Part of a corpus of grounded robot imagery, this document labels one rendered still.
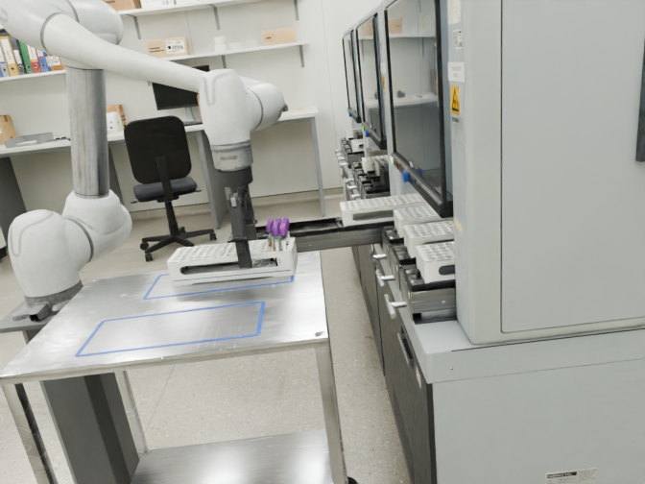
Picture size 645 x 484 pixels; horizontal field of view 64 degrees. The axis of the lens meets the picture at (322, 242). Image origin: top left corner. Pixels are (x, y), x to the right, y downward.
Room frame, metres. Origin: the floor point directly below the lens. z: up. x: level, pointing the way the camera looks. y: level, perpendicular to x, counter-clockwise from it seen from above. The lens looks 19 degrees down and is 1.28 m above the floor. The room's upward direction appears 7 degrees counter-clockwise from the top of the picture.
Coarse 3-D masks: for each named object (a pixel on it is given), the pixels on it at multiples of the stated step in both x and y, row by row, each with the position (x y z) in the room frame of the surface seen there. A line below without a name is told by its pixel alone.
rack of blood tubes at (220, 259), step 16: (256, 240) 1.22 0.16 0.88; (176, 256) 1.18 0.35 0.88; (192, 256) 1.16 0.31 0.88; (208, 256) 1.15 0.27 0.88; (224, 256) 1.13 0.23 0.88; (256, 256) 1.13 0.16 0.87; (272, 256) 1.12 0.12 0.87; (288, 256) 1.12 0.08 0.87; (176, 272) 1.14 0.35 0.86; (192, 272) 1.21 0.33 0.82; (208, 272) 1.19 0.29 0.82; (224, 272) 1.13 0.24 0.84; (240, 272) 1.13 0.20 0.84; (256, 272) 1.13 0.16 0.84; (288, 272) 1.12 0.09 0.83
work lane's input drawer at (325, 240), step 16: (304, 224) 1.56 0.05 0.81; (320, 224) 1.55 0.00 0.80; (336, 224) 1.53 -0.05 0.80; (368, 224) 1.45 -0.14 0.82; (384, 224) 1.45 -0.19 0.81; (304, 240) 1.44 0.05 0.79; (320, 240) 1.44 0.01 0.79; (336, 240) 1.44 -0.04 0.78; (352, 240) 1.44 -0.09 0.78; (368, 240) 1.44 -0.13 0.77
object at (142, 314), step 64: (320, 256) 1.22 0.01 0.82; (64, 320) 1.02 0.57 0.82; (128, 320) 0.98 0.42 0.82; (192, 320) 0.95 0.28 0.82; (256, 320) 0.91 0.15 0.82; (320, 320) 0.88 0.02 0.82; (0, 384) 0.82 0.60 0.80; (128, 384) 1.25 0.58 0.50; (320, 384) 0.82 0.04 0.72; (192, 448) 1.22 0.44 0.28; (256, 448) 1.19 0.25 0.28; (320, 448) 1.16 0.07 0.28
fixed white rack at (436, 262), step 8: (416, 248) 1.09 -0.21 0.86; (424, 248) 1.08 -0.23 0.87; (432, 248) 1.08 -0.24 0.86; (440, 248) 1.07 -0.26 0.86; (448, 248) 1.06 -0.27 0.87; (416, 256) 1.09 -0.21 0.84; (424, 256) 1.03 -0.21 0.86; (432, 256) 1.02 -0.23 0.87; (440, 256) 1.02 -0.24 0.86; (448, 256) 1.02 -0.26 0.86; (424, 264) 1.00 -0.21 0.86; (432, 264) 1.00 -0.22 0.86; (440, 264) 1.00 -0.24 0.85; (448, 264) 1.00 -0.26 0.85; (424, 272) 1.01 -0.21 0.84; (432, 272) 1.00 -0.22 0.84; (440, 272) 1.07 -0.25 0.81; (448, 272) 1.06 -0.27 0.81; (424, 280) 1.01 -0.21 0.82; (432, 280) 1.00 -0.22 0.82; (440, 280) 1.00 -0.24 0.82
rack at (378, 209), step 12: (348, 204) 1.53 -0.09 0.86; (360, 204) 1.51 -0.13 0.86; (372, 204) 1.50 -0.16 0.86; (384, 204) 1.48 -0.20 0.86; (396, 204) 1.46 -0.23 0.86; (408, 204) 1.46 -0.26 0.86; (420, 204) 1.46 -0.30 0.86; (348, 216) 1.46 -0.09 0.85; (360, 216) 1.55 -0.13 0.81; (372, 216) 1.55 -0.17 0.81; (384, 216) 1.54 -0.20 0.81
